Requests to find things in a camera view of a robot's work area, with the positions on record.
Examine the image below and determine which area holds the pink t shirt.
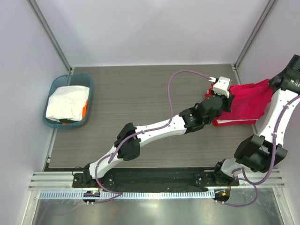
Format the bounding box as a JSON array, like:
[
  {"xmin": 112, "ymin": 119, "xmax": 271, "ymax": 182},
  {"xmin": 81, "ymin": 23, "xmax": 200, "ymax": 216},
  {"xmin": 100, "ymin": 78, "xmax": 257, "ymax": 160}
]
[{"xmin": 218, "ymin": 79, "xmax": 273, "ymax": 120}]

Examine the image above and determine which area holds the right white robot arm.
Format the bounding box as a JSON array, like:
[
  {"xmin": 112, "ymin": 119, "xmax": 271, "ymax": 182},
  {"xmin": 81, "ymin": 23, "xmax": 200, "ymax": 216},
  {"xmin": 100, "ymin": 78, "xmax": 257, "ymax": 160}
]
[{"xmin": 211, "ymin": 54, "xmax": 300, "ymax": 186}]

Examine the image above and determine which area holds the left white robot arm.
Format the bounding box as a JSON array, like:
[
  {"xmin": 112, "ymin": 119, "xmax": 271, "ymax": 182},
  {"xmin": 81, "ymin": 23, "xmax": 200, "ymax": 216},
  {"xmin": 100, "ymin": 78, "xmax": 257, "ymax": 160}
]
[{"xmin": 82, "ymin": 94, "xmax": 235, "ymax": 188}]

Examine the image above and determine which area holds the red folded t shirt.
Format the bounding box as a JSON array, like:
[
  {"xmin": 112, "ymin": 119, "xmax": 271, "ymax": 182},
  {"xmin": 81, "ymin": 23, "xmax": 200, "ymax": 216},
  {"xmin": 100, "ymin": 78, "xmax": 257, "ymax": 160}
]
[{"xmin": 212, "ymin": 84, "xmax": 259, "ymax": 127}]

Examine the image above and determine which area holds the orange t shirt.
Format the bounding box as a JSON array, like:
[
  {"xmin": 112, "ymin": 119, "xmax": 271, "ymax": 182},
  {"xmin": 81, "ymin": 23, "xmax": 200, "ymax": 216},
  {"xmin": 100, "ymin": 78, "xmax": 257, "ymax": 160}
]
[{"xmin": 60, "ymin": 100, "xmax": 88, "ymax": 125}]

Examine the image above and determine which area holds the teal plastic basket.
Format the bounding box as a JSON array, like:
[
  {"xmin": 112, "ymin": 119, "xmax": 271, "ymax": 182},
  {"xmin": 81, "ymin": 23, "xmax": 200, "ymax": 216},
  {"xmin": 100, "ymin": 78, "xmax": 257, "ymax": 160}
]
[{"xmin": 43, "ymin": 74, "xmax": 94, "ymax": 129}]

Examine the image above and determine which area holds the white crumpled t shirt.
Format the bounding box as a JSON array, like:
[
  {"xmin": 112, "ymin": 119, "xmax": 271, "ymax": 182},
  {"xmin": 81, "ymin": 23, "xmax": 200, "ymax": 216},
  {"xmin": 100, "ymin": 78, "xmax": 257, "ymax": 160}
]
[{"xmin": 45, "ymin": 85, "xmax": 90, "ymax": 122}]

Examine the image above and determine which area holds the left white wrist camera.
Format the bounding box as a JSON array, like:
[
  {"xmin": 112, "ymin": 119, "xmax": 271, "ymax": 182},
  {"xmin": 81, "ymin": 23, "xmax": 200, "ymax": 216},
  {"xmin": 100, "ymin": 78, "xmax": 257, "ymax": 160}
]
[{"xmin": 209, "ymin": 76, "xmax": 231, "ymax": 98}]

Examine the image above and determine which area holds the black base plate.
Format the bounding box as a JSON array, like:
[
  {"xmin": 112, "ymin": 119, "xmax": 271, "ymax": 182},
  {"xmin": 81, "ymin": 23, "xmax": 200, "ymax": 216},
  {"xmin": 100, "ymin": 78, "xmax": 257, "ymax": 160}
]
[{"xmin": 70, "ymin": 166, "xmax": 240, "ymax": 191}]

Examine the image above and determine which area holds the right aluminium frame post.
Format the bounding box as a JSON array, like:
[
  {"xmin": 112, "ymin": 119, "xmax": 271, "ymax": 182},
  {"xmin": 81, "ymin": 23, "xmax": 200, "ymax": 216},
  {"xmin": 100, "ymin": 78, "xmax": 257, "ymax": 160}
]
[{"xmin": 233, "ymin": 0, "xmax": 277, "ymax": 70}]

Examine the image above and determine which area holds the aluminium frame post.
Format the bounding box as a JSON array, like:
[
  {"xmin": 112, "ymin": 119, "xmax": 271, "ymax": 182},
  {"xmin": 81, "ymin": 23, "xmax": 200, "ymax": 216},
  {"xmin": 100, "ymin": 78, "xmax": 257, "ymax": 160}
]
[
  {"xmin": 233, "ymin": 0, "xmax": 277, "ymax": 70},
  {"xmin": 26, "ymin": 0, "xmax": 72, "ymax": 74}
]

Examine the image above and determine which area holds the white slotted cable duct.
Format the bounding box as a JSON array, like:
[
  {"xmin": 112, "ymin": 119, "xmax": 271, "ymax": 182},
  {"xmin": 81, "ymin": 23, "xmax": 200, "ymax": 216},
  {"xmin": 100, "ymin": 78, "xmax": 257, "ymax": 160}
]
[{"xmin": 39, "ymin": 189, "xmax": 215, "ymax": 200}]

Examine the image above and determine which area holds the left aluminium frame post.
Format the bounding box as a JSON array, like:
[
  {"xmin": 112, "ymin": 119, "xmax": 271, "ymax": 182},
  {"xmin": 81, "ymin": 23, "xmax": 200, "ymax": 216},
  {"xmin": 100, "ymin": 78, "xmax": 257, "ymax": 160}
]
[{"xmin": 26, "ymin": 0, "xmax": 72, "ymax": 74}]

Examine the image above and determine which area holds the aluminium rail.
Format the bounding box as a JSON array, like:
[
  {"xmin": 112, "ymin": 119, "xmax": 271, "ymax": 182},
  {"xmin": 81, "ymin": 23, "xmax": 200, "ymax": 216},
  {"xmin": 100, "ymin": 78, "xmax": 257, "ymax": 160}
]
[{"xmin": 28, "ymin": 169, "xmax": 285, "ymax": 191}]

